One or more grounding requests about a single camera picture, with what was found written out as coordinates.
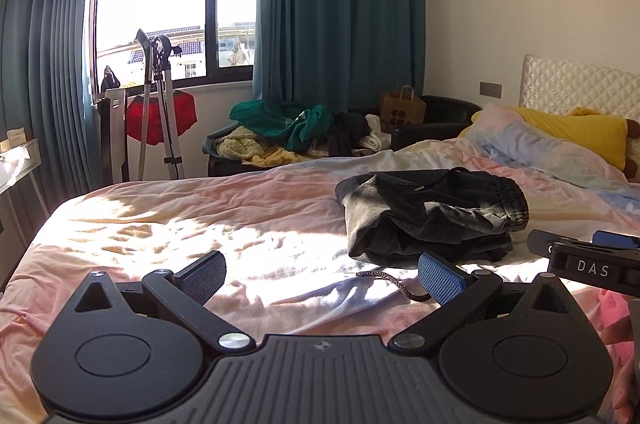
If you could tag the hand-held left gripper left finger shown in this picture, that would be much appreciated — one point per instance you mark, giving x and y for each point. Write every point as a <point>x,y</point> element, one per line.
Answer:
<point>202,276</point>

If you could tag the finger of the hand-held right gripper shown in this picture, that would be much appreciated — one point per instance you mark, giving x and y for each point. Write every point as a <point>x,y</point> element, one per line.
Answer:
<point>617,239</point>
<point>555,241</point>

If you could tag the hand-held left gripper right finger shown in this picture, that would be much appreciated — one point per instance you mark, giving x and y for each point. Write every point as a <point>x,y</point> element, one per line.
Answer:
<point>440,279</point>

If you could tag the washed black pants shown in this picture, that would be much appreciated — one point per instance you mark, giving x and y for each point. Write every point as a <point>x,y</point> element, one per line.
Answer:
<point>430,214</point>

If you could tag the person's right hand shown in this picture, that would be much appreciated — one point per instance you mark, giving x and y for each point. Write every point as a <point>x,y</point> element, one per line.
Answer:
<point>620,331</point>

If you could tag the bed with pastel duvet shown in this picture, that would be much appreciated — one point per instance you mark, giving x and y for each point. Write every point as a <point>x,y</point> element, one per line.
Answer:
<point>200,224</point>

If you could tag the pastel pillow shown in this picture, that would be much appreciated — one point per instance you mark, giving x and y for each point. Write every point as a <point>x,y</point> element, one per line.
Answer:
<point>540,153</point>

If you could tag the brown plush toy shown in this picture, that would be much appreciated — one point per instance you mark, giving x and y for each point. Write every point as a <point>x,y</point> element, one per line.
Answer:
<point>634,148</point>

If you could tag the yellow pillow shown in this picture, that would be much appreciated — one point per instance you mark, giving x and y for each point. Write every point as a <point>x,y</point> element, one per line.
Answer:
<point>575,131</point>

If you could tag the cream knitted blanket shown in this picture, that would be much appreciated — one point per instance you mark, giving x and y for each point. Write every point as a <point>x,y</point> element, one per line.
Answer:
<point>237,146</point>

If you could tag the yellow garment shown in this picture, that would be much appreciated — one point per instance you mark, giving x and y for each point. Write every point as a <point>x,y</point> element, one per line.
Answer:
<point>275,157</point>

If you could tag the white quilted headboard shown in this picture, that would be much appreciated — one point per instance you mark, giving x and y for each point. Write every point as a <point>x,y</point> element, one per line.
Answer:
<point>575,83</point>

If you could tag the cream white garment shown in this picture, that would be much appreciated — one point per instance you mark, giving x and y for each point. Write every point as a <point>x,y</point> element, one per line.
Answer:
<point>375,131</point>

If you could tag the black armchair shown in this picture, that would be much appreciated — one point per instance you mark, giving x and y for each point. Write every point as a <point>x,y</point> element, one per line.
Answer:
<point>445,116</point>

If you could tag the red umbrella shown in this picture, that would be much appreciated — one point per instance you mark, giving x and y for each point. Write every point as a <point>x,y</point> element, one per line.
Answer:
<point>180,113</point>

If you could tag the folded treadmill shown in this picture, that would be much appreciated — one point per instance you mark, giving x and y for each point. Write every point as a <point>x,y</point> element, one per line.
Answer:
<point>112,133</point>

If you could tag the brown paper bag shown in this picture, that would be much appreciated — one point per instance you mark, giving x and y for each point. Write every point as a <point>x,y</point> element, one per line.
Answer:
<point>402,111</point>

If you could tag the dark garment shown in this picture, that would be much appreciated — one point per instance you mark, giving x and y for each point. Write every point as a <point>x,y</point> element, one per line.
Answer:
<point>347,133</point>

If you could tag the green hoodie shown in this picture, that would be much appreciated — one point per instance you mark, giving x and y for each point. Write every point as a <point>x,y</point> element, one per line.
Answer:
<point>285,121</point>

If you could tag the garment steamer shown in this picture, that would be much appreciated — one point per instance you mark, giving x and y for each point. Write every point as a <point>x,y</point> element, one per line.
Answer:
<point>160,103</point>

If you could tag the white dressing table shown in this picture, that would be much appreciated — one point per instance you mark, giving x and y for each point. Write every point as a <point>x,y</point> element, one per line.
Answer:
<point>22,184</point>

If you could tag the small black bag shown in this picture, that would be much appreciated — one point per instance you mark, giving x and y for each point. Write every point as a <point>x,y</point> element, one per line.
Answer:
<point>110,78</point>

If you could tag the white cloth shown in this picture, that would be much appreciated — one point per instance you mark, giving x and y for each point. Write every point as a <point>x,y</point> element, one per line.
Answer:
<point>12,166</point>

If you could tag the beige tissue box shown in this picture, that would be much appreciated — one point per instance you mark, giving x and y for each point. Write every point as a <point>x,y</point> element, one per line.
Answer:
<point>12,139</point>

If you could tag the teal curtain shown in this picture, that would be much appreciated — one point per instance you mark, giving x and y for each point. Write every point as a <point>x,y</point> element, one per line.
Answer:
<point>340,3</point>
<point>45,53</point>

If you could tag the grey wall switch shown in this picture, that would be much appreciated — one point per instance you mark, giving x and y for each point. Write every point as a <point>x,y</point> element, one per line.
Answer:
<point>490,89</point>

